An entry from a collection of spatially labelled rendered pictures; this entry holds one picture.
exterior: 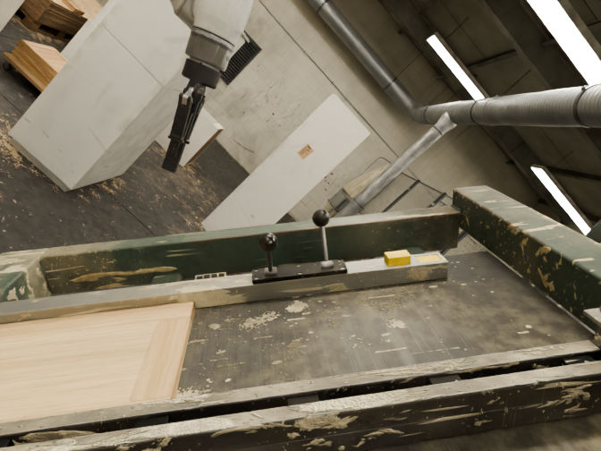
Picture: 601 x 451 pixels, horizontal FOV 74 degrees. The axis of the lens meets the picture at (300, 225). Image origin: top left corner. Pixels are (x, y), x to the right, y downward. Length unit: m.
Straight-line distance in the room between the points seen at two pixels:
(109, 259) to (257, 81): 7.88
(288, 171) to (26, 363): 3.77
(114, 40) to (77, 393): 2.68
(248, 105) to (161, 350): 8.22
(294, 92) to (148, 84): 5.95
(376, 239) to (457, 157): 8.33
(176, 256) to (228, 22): 0.57
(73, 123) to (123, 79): 0.48
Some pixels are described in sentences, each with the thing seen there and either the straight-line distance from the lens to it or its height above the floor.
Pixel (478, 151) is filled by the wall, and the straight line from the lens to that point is 9.56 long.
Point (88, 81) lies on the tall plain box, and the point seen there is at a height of 0.74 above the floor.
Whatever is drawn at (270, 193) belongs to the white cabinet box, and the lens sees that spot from 4.42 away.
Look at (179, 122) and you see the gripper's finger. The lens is 0.88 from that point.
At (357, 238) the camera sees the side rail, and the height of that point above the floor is 1.51.
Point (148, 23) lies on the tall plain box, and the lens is 3.10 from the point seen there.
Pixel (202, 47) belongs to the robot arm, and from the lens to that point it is 0.88.
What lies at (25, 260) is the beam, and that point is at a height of 0.89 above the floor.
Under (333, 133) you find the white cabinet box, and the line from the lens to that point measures 4.35.
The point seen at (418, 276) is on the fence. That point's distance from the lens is 0.90.
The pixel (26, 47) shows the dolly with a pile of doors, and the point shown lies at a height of 0.27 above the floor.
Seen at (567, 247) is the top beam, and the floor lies 1.81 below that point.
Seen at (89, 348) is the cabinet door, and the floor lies 1.08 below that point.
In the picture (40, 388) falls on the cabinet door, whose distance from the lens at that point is 0.78.
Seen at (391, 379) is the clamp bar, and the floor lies 1.47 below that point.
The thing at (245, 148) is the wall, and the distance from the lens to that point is 8.84.
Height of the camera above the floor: 1.61
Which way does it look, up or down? 10 degrees down
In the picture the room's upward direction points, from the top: 47 degrees clockwise
